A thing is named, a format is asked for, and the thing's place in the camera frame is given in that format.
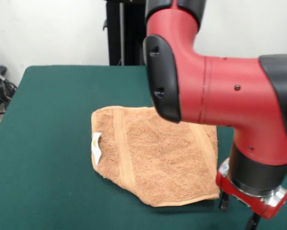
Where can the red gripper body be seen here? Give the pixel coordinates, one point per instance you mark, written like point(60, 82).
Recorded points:
point(241, 197)

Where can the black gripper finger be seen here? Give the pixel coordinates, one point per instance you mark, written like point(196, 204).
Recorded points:
point(224, 202)
point(253, 221)

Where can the tan terry towel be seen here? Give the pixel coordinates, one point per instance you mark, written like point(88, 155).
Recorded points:
point(157, 155)

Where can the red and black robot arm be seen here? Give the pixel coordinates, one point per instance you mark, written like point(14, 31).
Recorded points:
point(229, 91)

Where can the dark green tablecloth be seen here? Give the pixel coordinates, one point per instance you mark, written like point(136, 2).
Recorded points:
point(49, 167)

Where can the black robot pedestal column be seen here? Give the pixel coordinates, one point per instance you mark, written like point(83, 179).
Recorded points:
point(124, 36)

